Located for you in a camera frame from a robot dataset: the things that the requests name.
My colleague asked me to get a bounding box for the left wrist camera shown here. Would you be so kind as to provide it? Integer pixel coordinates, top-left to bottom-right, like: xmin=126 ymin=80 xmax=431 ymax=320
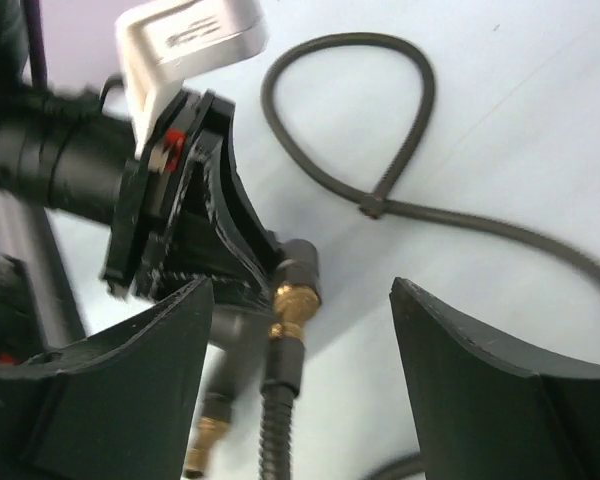
xmin=115 ymin=0 xmax=268 ymax=157

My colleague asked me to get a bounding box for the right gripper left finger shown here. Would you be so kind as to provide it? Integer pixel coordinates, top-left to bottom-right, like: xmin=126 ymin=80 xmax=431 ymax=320
xmin=0 ymin=279 xmax=214 ymax=480

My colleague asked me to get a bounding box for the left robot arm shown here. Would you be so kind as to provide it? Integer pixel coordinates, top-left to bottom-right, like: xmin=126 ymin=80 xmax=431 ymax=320
xmin=0 ymin=1 xmax=281 ymax=310

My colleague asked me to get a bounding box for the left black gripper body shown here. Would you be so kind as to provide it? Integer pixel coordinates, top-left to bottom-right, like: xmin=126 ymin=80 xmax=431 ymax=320
xmin=102 ymin=91 xmax=225 ymax=300

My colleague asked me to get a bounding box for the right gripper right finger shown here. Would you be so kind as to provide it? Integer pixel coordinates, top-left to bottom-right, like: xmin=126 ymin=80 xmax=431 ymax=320
xmin=390 ymin=278 xmax=600 ymax=480

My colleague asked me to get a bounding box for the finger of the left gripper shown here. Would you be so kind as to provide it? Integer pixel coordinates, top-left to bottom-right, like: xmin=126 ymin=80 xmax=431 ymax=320
xmin=149 ymin=159 xmax=271 ymax=305
xmin=214 ymin=99 xmax=280 ymax=278

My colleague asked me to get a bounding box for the dark grey flexible hose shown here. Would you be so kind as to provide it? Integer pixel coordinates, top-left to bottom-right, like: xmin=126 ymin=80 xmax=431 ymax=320
xmin=257 ymin=30 xmax=600 ymax=480

